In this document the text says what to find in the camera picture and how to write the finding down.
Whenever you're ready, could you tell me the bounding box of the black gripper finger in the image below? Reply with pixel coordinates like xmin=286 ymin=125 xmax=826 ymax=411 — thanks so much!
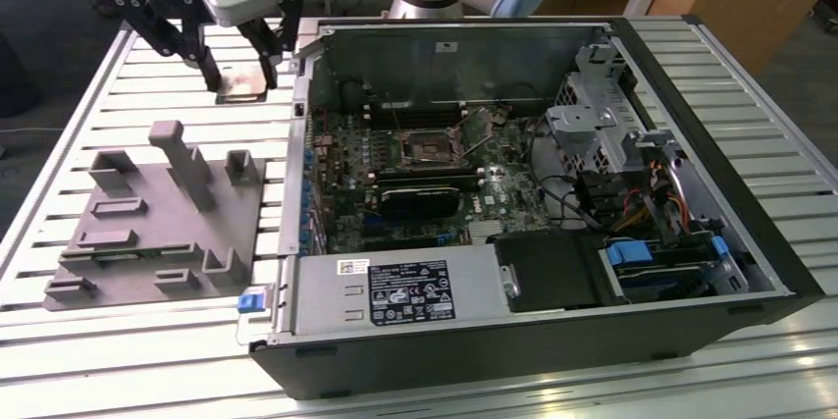
xmin=239 ymin=0 xmax=307 ymax=89
xmin=107 ymin=0 xmax=224 ymax=92

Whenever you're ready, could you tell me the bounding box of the silver CPU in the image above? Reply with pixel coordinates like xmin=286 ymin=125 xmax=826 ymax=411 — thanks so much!
xmin=214 ymin=64 xmax=271 ymax=105

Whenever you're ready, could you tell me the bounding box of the thin metal locking lever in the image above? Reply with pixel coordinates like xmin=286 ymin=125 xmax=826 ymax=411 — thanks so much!
xmin=386 ymin=91 xmax=404 ymax=140

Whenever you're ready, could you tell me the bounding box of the CPU socket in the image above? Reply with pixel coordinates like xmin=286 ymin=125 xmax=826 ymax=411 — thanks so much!
xmin=396 ymin=130 xmax=471 ymax=169

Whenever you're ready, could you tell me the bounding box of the grey parts rack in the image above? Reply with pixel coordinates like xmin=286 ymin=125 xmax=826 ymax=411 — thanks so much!
xmin=41 ymin=119 xmax=270 ymax=313

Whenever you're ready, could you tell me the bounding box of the black graphics card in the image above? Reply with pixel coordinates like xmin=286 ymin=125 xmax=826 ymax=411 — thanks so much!
xmin=376 ymin=185 xmax=463 ymax=218

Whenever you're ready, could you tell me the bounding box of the perforated metal drive cage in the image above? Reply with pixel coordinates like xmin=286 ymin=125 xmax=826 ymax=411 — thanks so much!
xmin=543 ymin=41 xmax=689 ymax=180

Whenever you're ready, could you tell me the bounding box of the green motherboard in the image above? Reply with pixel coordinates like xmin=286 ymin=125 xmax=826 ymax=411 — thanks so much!
xmin=304 ymin=104 xmax=571 ymax=256

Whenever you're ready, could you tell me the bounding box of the silver finned heatsink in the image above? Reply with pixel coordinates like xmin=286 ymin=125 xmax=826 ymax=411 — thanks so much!
xmin=468 ymin=220 xmax=511 ymax=245

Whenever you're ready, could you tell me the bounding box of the blue case latch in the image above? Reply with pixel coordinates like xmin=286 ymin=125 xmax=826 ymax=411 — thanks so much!
xmin=236 ymin=285 xmax=271 ymax=315

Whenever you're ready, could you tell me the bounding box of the silver power supply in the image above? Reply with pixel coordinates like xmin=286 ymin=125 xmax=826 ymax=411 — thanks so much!
xmin=287 ymin=245 xmax=519 ymax=341

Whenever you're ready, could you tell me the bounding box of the hard disk in blue carrier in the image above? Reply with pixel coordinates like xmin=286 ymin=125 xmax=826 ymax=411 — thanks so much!
xmin=598 ymin=236 xmax=722 ymax=305

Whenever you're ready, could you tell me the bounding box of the black open PC case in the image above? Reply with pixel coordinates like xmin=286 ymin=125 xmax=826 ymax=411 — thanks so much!
xmin=247 ymin=14 xmax=826 ymax=401

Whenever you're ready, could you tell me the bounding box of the orange yellow wire bundle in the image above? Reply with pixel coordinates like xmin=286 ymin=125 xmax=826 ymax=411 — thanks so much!
xmin=614 ymin=158 xmax=695 ymax=236

